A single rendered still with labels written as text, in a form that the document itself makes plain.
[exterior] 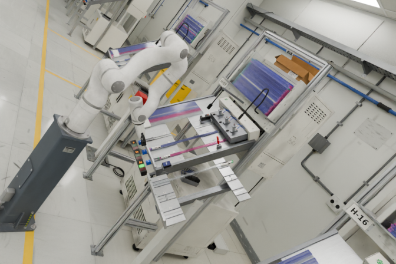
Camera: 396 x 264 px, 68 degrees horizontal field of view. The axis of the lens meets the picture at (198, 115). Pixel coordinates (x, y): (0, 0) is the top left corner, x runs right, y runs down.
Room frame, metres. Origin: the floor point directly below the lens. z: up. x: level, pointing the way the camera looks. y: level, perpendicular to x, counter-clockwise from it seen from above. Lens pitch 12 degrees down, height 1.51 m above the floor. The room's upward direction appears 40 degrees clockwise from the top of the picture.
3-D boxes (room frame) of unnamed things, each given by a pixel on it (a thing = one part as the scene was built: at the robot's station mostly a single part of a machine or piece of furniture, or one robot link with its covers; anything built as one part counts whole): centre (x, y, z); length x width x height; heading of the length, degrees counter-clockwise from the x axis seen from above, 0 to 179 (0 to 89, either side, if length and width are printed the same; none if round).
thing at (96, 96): (1.52, 0.51, 1.00); 0.19 x 0.12 x 0.24; 51
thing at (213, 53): (3.53, 0.57, 0.95); 1.35 x 0.82 x 1.90; 128
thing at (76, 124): (1.50, 0.48, 0.79); 0.19 x 0.19 x 0.18
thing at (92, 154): (2.65, 0.51, 0.39); 0.24 x 0.24 x 0.78; 38
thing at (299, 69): (2.52, -0.41, 1.82); 0.68 x 0.30 x 0.20; 38
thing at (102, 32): (6.07, 2.61, 0.95); 1.36 x 0.82 x 1.90; 128
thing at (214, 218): (2.38, -0.30, 0.31); 0.70 x 0.65 x 0.62; 38
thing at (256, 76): (2.25, -0.24, 1.52); 0.51 x 0.13 x 0.27; 38
